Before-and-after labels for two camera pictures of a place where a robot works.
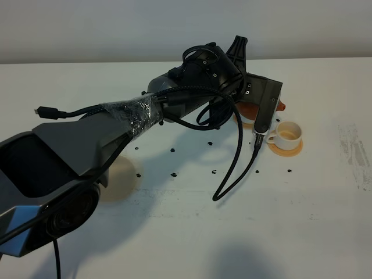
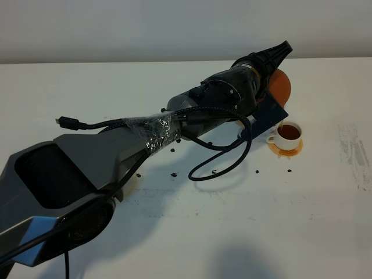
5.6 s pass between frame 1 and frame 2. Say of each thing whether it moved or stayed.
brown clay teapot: moved
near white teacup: stayed
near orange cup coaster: stayed
